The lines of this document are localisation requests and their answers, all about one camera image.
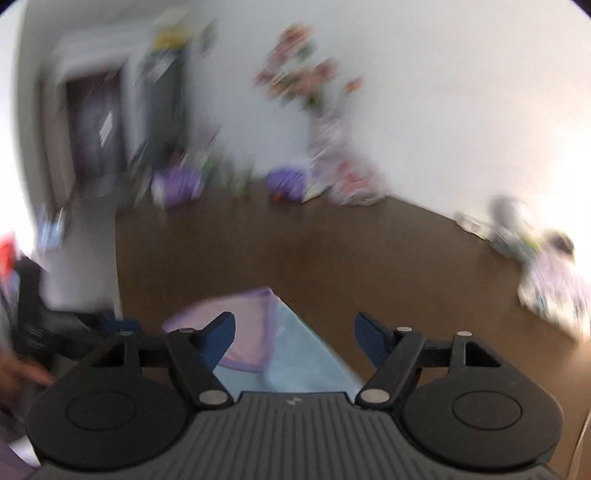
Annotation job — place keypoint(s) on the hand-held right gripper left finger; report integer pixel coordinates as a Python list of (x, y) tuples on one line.
[(221, 339)]

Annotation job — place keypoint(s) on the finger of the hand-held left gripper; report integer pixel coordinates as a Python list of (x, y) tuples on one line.
[(117, 324)]

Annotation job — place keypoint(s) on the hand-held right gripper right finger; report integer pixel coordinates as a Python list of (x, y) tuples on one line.
[(374, 339)]

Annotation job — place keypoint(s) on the pink blue purple garment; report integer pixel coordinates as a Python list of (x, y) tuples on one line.
[(286, 360)]

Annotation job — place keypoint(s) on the person's left hand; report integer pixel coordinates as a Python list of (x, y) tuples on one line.
[(21, 378)]

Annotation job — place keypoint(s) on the person's purple clothing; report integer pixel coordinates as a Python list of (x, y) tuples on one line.
[(14, 464)]

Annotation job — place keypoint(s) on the purple tissue pack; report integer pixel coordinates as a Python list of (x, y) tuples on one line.
[(288, 180), (178, 187)]

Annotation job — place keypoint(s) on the small orange object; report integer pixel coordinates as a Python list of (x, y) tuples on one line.
[(275, 196)]

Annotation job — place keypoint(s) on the red-printed clear plastic bag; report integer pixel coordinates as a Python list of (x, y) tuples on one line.
[(358, 182)]

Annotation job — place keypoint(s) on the clear glass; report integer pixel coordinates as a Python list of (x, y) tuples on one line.
[(238, 177)]

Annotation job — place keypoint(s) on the white teal-flowered folded cloth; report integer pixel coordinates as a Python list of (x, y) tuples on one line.
[(549, 307)]

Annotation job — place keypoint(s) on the tall grey cabinet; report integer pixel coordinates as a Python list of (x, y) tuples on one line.
[(164, 115)]

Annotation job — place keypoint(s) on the artificial flower bouquet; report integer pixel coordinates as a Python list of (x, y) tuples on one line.
[(304, 69)]

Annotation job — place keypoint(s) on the yellow box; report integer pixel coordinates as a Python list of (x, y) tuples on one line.
[(168, 38)]

